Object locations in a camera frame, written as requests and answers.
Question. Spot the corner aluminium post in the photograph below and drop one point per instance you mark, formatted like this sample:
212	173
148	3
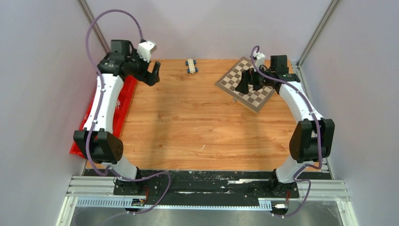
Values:
87	12
317	32

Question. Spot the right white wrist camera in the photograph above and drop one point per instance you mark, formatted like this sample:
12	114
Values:
259	59

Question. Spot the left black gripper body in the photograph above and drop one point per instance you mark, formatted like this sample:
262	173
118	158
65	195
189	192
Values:
139	68

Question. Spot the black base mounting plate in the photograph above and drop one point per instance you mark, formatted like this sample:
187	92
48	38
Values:
201	188

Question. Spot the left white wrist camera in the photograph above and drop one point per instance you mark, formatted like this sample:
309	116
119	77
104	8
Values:
145	49

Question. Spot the right corner aluminium post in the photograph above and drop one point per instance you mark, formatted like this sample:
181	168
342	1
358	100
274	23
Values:
317	32

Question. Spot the left corner aluminium post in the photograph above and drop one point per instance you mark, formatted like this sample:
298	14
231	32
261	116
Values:
87	12

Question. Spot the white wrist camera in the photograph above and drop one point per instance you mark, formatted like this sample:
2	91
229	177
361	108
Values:
259	59
145	49

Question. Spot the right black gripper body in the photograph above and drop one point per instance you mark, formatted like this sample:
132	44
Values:
259	79

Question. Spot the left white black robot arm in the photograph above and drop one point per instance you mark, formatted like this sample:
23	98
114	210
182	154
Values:
96	140

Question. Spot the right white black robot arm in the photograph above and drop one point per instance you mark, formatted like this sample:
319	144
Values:
312	138

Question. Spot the wooden chessboard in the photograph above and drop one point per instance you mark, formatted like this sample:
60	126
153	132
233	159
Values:
254	100

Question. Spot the aluminium frame rail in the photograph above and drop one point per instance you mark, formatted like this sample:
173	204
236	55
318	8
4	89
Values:
322	201

